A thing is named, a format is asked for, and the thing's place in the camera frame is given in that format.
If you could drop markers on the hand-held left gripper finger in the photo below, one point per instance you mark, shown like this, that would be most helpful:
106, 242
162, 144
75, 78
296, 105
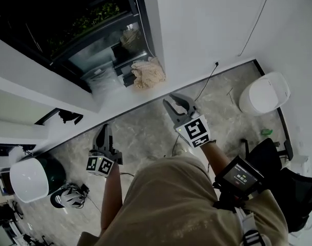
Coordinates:
110, 140
99, 137

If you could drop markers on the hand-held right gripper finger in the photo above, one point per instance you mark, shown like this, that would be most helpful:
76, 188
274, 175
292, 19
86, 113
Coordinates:
171, 111
185, 102

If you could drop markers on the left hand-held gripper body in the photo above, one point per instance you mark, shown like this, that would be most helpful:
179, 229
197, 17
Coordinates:
102, 164

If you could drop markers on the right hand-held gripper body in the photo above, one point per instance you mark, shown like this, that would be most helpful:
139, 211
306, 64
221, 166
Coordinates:
194, 131

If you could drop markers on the person's left forearm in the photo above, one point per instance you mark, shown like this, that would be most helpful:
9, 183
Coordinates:
111, 196

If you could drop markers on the person's right forearm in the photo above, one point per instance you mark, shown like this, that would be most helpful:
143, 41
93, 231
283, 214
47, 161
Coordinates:
215, 158

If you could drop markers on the person's right shoe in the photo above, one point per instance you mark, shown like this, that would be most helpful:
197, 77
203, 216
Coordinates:
180, 148

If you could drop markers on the beige crumpled cloth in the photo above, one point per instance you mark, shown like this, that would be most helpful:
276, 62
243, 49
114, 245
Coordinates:
148, 73

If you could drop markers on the small black box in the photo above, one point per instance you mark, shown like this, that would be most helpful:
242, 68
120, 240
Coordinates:
127, 76

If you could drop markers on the clear plastic bag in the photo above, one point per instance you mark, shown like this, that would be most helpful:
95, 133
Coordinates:
104, 79

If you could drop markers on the black wrist-mounted screen device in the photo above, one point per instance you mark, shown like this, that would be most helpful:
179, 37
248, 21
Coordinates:
239, 179

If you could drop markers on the small green object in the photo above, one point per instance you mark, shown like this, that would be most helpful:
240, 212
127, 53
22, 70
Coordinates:
266, 131

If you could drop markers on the white bathtub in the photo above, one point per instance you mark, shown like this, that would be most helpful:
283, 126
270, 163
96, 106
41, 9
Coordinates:
30, 179

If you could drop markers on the person's beige shirt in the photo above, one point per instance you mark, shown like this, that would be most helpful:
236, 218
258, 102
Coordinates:
176, 204

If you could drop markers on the white toilet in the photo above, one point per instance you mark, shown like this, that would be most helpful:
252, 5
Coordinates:
265, 93

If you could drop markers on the small black adapter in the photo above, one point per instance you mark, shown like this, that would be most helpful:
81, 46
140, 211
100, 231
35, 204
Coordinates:
277, 143

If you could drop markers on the dark wooden cabinet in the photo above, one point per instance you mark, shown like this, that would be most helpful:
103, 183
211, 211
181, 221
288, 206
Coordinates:
2, 186

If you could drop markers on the green plant outside window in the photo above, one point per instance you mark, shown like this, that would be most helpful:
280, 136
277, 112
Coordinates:
99, 14
58, 42

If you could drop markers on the black office chair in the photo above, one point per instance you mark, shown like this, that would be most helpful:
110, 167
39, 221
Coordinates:
287, 183

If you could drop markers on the black equipment pile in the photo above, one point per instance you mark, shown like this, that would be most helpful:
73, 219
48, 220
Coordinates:
7, 219

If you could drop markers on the white box with blue mark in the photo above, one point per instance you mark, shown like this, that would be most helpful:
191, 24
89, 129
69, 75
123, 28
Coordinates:
306, 160

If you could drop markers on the dark window pane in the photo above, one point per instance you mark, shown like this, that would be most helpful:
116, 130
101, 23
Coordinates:
68, 22

